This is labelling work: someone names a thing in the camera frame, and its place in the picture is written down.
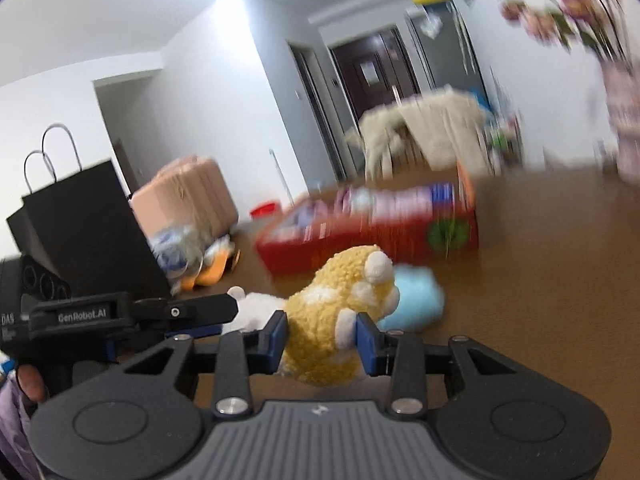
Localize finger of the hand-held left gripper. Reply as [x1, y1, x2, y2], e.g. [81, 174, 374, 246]
[135, 293, 240, 329]
[162, 325, 223, 341]

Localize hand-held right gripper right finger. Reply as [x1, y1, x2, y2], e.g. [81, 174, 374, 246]
[354, 311, 519, 417]

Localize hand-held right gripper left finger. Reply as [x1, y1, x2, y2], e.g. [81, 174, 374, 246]
[122, 310, 289, 418]

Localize small white plush toy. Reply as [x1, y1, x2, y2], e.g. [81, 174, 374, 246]
[220, 286, 289, 336]

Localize yellow plush toy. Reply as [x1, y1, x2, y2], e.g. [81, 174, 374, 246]
[279, 245, 402, 387]

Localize red cardboard box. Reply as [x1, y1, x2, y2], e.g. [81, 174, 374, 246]
[255, 161, 481, 277]

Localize person's left forearm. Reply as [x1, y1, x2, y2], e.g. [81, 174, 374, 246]
[0, 374, 45, 480]

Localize orange soft item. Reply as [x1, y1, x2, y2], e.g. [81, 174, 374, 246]
[179, 246, 242, 292]

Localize person's left hand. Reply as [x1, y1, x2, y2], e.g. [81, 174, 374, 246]
[15, 362, 51, 404]

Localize clear plastic bag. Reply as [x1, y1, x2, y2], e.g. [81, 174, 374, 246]
[147, 224, 207, 282]

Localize light blue plush cushion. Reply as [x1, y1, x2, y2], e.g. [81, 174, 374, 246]
[376, 265, 447, 333]

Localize large black paper bag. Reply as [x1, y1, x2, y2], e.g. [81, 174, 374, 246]
[21, 123, 174, 295]

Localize pink suitcase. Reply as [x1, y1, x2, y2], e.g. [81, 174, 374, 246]
[129, 156, 240, 242]

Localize metal pole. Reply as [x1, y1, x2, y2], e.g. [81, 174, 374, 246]
[270, 148, 294, 207]

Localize wooden chair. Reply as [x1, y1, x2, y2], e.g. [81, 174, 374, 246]
[367, 129, 427, 167]

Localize dark doorway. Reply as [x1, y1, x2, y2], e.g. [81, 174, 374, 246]
[289, 42, 347, 182]

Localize beige coat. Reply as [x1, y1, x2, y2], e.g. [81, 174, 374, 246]
[345, 87, 502, 179]

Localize dark brown door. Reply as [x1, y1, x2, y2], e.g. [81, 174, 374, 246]
[330, 29, 422, 122]

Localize grey refrigerator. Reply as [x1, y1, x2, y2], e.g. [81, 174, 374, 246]
[405, 2, 485, 95]

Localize pink flower vase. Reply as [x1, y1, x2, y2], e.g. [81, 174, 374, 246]
[600, 57, 640, 187]

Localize pink artificial flowers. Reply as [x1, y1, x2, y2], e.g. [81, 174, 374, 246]
[500, 0, 640, 63]

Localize wire basket with items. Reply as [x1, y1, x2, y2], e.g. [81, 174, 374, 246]
[482, 114, 524, 172]

